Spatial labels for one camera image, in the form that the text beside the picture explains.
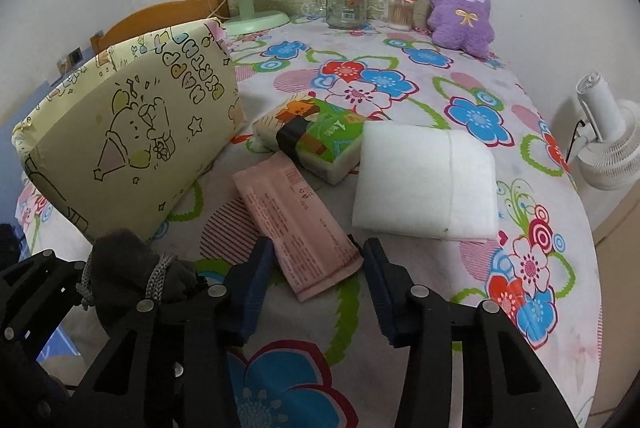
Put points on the purple plush bunny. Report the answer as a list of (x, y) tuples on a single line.
[(460, 18)]

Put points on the clear cotton swab container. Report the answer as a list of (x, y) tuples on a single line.
[(401, 15)]

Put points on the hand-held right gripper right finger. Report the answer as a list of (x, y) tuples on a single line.
[(382, 298)]

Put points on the yellow printed fabric box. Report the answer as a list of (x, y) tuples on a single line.
[(150, 133)]

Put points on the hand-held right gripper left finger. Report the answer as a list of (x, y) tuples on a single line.
[(252, 290)]

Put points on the white floor fan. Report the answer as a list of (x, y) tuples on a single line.
[(615, 148)]

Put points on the wooden bed headboard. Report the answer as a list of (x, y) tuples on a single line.
[(150, 18)]

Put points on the pink packet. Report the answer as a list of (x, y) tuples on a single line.
[(295, 223)]

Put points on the green orange tissue pack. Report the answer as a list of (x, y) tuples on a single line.
[(320, 133)]

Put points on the floral tablecloth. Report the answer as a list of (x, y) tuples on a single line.
[(400, 73)]

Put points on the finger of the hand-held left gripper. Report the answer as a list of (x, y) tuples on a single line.
[(35, 288)]

